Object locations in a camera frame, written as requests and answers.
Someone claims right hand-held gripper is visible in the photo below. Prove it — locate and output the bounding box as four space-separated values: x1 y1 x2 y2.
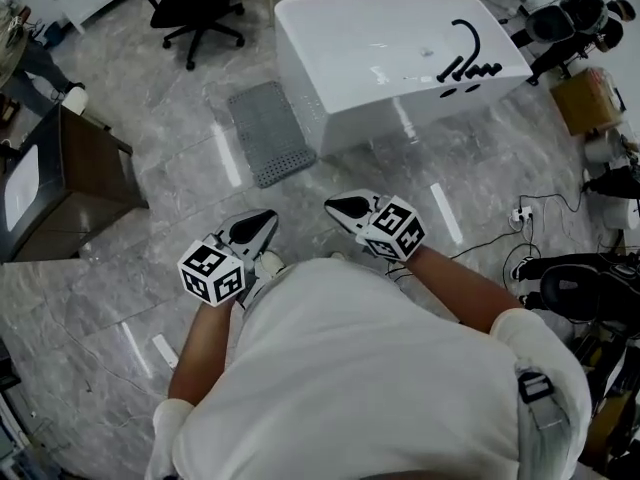
324 190 427 262

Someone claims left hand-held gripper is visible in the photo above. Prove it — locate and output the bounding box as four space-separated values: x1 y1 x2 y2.
177 209 279 309

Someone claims grey perforated bath mat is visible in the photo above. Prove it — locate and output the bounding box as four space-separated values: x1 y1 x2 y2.
226 80 319 190

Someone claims white bathtub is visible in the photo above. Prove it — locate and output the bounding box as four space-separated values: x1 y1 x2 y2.
273 0 534 158

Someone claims person's right forearm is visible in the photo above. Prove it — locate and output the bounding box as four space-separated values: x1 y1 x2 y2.
398 244 526 327

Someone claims person's left forearm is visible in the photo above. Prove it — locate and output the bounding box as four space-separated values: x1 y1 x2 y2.
167 295 251 405

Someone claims flat white strip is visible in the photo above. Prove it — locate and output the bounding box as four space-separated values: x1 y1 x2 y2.
150 333 180 370

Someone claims grey marble floor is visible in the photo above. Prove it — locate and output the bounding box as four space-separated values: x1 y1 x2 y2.
0 0 640 480

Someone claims black bathtub faucet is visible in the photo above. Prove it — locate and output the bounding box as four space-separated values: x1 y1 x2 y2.
435 18 503 84

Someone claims person's white shoe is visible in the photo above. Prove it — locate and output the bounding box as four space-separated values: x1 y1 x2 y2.
253 249 287 283

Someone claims white power strip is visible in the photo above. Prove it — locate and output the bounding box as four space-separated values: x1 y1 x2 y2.
508 206 535 230

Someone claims person's white shirt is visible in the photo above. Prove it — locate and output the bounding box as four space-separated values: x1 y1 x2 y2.
144 257 594 480

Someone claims dark wooden vanity with sink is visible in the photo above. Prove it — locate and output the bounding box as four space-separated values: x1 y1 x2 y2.
0 104 150 264

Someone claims cardboard box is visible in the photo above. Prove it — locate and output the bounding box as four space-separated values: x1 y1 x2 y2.
549 66 627 137

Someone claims black cable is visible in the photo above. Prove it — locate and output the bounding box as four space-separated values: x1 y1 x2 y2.
384 192 601 289

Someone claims grey shoulder strap with buckle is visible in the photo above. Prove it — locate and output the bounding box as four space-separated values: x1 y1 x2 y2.
516 365 571 432

